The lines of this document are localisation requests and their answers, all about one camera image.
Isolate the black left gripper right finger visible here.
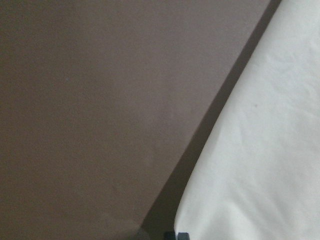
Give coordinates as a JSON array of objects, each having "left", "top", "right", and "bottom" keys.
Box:
[{"left": 177, "top": 232, "right": 190, "bottom": 240}]

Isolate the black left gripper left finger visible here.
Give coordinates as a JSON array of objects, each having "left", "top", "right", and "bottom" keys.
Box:
[{"left": 163, "top": 231, "right": 176, "bottom": 240}]

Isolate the cream long-sleeve cat shirt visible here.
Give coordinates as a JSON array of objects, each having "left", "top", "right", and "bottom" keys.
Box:
[{"left": 174, "top": 0, "right": 320, "bottom": 240}]

